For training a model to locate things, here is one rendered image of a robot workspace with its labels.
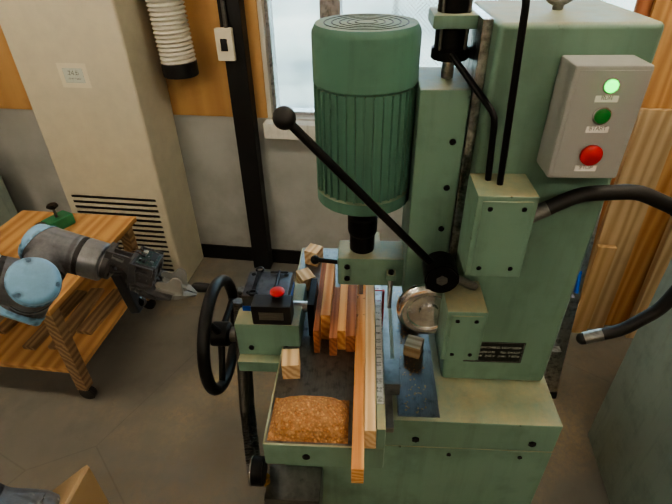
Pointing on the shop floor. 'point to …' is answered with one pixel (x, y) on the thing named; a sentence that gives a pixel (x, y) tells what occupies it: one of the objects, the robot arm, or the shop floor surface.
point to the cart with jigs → (67, 301)
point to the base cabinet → (440, 477)
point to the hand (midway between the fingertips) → (190, 294)
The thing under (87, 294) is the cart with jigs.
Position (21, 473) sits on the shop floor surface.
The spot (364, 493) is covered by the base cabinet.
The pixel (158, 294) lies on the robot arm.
